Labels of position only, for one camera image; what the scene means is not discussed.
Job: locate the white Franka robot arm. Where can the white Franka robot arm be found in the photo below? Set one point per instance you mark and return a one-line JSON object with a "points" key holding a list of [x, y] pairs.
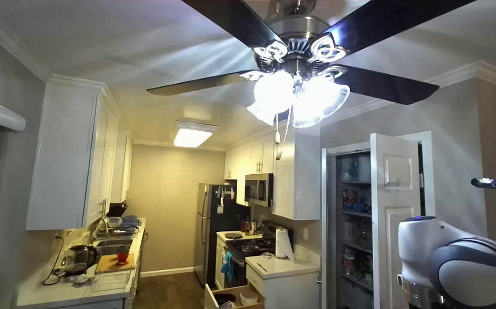
{"points": [[471, 275]]}

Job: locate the white upper cabinet above stove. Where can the white upper cabinet above stove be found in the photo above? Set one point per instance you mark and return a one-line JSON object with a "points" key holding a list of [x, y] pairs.
{"points": [[296, 178]]}

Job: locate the rectangular ceiling light fixture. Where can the rectangular ceiling light fixture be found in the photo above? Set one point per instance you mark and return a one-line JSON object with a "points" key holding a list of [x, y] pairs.
{"points": [[191, 138]]}

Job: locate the stainless steel refrigerator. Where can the stainless steel refrigerator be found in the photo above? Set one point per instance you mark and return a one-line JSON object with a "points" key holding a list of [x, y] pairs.
{"points": [[215, 229]]}

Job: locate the white paper towel roll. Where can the white paper towel roll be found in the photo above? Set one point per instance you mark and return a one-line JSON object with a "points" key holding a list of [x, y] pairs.
{"points": [[284, 243]]}

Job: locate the white black kitchen stove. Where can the white black kitchen stove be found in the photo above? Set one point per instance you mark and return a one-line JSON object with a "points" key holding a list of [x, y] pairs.
{"points": [[236, 251]]}

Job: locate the blue hanging dish towel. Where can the blue hanging dish towel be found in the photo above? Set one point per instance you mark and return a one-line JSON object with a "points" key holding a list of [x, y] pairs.
{"points": [[229, 269]]}

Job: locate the stocked pantry shelves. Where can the stocked pantry shelves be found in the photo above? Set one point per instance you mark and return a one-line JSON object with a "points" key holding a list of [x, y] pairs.
{"points": [[354, 229]]}

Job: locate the white base cabinet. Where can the white base cabinet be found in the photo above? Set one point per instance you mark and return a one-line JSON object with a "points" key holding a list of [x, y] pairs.
{"points": [[284, 281]]}

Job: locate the black blade ceiling fan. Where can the black blade ceiling fan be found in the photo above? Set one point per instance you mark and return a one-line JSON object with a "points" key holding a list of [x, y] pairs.
{"points": [[299, 26]]}

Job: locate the blue dish pile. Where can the blue dish pile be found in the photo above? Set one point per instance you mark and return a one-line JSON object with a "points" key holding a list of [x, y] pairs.
{"points": [[124, 226]]}

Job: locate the dark pot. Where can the dark pot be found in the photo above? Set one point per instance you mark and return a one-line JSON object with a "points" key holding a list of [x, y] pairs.
{"points": [[116, 208]]}

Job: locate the open white drawer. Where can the open white drawer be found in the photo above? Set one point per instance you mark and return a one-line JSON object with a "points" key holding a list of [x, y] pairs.
{"points": [[232, 298]]}

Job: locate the white pantry door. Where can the white pantry door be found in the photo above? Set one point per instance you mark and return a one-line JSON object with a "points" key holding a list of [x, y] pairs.
{"points": [[394, 229]]}

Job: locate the metal sink faucet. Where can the metal sink faucet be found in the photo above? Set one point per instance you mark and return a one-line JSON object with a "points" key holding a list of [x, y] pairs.
{"points": [[95, 226]]}

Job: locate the yellow cutting board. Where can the yellow cutting board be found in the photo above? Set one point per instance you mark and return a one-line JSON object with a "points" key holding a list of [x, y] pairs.
{"points": [[111, 263]]}

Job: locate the white upper cabinet beside window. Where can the white upper cabinet beside window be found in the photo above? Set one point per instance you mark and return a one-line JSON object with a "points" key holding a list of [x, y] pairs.
{"points": [[59, 160]]}

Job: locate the dark round countertop appliance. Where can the dark round countertop appliance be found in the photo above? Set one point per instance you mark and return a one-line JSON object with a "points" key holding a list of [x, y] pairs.
{"points": [[78, 258]]}

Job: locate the white sink counter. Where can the white sink counter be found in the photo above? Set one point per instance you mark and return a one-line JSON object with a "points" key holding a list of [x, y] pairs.
{"points": [[87, 286]]}

